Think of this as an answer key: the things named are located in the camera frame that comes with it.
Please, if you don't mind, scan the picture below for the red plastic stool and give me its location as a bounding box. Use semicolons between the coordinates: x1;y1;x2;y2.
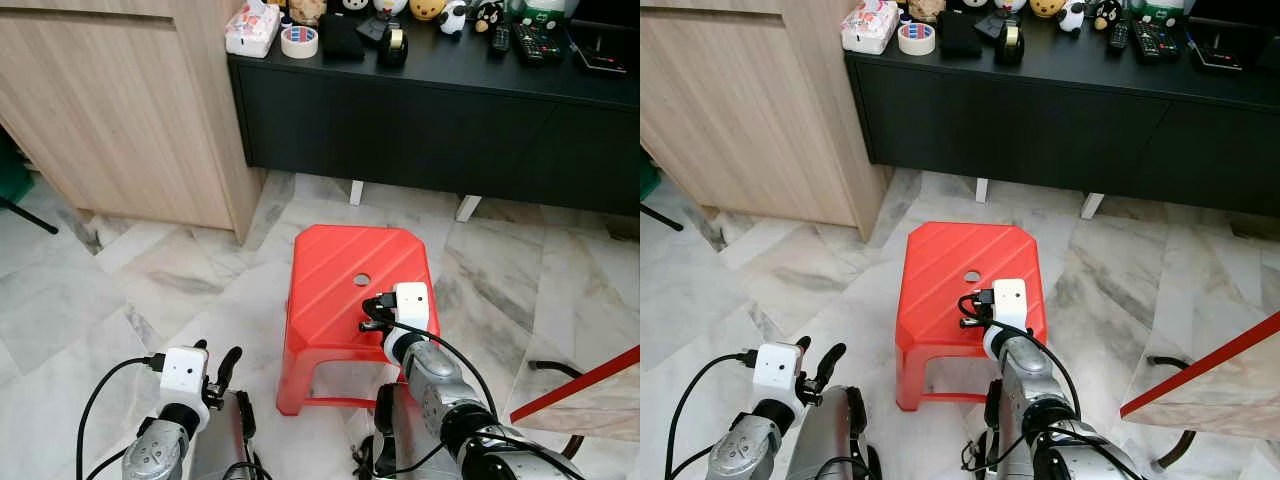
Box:
895;221;1048;412
277;224;441;416

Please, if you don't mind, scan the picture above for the black tape dispenser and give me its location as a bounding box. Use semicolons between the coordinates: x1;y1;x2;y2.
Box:
376;22;409;69
994;20;1026;67

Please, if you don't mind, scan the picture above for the marble board with red edge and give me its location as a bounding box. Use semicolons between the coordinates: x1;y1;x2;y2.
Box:
510;345;641;443
1120;310;1280;443

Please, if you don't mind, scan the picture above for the black low console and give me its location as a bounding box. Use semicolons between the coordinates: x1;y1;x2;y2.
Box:
228;10;641;223
845;10;1280;221

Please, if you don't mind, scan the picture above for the flat black device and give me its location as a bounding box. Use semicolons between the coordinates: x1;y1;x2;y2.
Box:
1185;22;1246;73
565;25;629;76

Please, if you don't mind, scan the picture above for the white tape roll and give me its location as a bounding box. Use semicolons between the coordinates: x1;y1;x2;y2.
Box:
280;25;320;59
897;22;937;56

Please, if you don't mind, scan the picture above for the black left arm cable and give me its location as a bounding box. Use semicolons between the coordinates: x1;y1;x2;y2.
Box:
76;353;166;480
668;350;761;480

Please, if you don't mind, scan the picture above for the silver robot left leg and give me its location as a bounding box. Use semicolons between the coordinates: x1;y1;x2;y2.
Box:
188;390;261;480
785;385;883;480

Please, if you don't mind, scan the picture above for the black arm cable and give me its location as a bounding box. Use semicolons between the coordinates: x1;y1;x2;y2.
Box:
957;287;1083;421
76;353;166;480
360;289;501;421
668;350;761;480

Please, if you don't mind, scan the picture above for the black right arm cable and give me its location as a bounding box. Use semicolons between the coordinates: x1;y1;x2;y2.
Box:
360;289;501;421
957;287;1083;421

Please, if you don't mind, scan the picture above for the large black remote control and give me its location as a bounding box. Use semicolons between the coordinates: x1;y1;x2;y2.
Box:
1130;20;1181;63
512;22;563;66

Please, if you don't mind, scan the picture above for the black wallet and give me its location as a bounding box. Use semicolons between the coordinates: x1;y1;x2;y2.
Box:
320;12;367;63
938;10;984;59

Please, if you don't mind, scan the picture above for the light wood cabinet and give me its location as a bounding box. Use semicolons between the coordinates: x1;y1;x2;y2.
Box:
640;0;893;229
0;0;266;244

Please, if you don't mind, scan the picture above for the black tripod stand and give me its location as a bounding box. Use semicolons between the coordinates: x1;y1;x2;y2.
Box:
640;203;684;233
0;195;59;236

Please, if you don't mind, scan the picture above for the silver robot leg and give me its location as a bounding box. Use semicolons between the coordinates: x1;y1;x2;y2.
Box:
962;380;1041;480
352;383;463;480
785;385;883;480
188;390;261;480

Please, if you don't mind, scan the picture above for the white pink tissue pack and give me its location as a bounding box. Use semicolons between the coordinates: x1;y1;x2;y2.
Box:
224;0;281;58
841;0;899;55

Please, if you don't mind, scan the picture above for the silver robot right leg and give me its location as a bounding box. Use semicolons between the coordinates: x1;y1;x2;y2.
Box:
962;380;1041;480
352;383;463;480

